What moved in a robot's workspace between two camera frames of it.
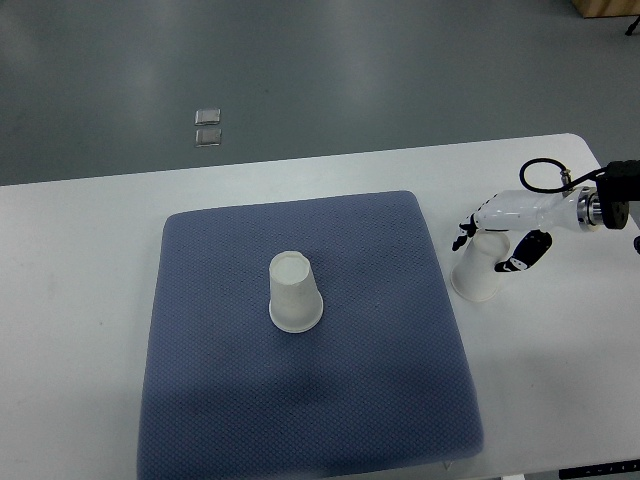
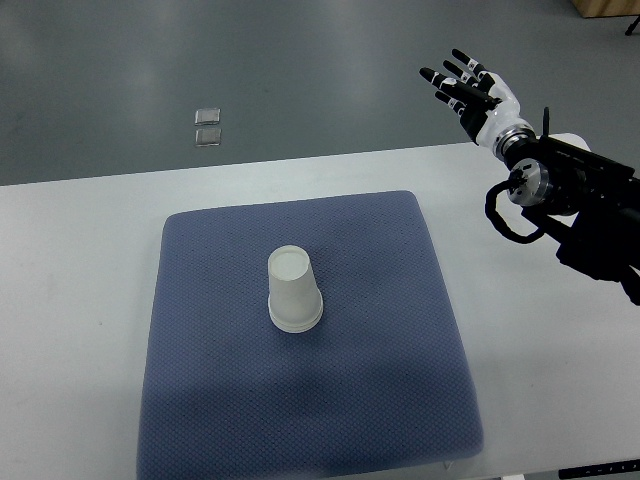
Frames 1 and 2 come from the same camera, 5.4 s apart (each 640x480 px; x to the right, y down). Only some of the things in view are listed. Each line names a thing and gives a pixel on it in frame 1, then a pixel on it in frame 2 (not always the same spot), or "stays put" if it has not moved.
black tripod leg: [632, 27] stays put
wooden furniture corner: [607, 8] stays put
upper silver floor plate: [208, 116] stays put
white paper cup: [475, 277] -> [294, 300]
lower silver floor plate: [208, 137] stays put
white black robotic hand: [538, 213] -> [487, 105]
